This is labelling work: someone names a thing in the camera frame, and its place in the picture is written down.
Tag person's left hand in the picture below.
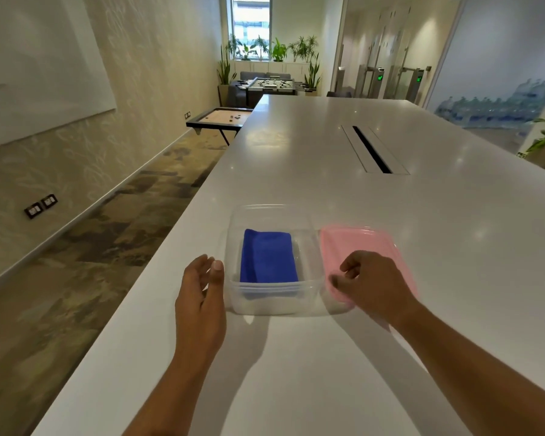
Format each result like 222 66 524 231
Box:
175 254 228 360

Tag pink plastic lid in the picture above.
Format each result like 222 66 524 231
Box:
320 225 419 310

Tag foosball table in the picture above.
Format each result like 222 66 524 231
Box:
246 76 306 107

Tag table cable hatch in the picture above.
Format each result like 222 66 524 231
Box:
340 125 410 176

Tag clear plastic container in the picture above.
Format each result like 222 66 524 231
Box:
224 203 326 317

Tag carrom board table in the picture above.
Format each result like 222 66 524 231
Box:
186 107 254 146

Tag white wall board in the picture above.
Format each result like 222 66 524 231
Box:
0 0 118 153

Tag row of green plants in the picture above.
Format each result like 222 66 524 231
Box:
226 34 319 63

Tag snake plant beside cabinet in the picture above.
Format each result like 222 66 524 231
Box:
303 52 322 97

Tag blue folded cloth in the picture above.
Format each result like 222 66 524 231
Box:
239 229 300 299

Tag tall potted snake plant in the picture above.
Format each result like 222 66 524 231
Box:
216 45 238 107

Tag person's right hand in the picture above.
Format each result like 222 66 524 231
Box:
329 250 419 327

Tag person's left forearm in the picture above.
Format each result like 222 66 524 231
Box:
122 353 224 436

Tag white low cabinet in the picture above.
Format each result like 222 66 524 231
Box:
233 60 313 83

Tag window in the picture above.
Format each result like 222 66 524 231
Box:
230 0 273 47

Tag person's right forearm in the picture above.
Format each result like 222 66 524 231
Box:
390 298 545 436

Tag grey sofa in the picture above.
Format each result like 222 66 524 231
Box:
228 71 297 108

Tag glass wall with bottle print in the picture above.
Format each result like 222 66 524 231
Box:
424 0 545 155

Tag turnstile gates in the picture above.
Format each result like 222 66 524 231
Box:
353 64 432 104

